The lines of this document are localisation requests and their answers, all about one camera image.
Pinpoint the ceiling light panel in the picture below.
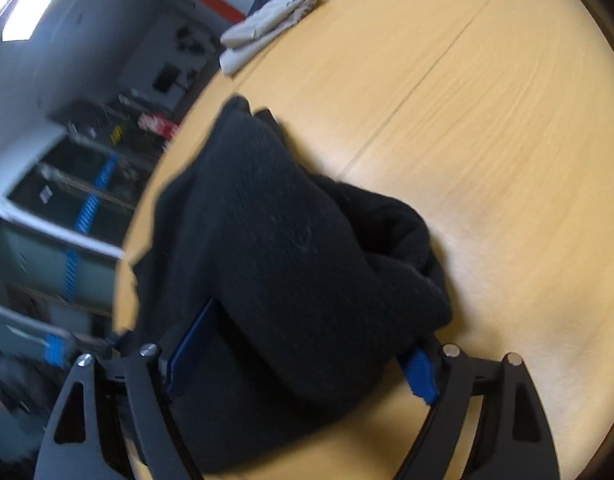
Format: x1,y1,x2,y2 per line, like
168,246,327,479
1,0,59,43

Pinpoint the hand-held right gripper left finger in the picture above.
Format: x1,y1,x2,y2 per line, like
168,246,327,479
34,298,219,480

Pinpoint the folded beige garment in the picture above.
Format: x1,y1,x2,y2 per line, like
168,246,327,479
219,0,321,76

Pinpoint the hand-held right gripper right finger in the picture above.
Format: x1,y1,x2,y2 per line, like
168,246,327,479
393,332,560,480

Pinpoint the metal storage shelf rack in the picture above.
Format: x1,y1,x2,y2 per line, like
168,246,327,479
0,132,160,391

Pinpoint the black fleece garment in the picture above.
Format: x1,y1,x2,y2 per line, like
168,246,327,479
121,95,454,476

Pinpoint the red and white box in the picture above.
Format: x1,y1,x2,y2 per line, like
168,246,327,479
137,113,179,141

